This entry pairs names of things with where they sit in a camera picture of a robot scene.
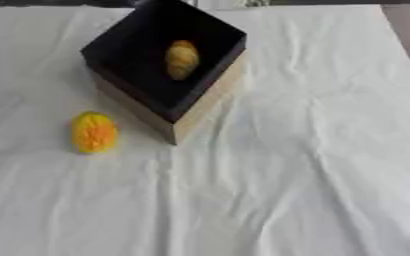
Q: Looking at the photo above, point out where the tan cardboard box black inside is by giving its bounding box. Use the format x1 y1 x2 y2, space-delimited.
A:
79 0 251 146

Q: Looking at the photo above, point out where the brown oval toy bread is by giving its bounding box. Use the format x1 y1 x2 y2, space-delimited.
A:
163 39 202 82

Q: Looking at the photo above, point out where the yellow toy fruit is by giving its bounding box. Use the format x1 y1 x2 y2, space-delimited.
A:
68 110 121 155

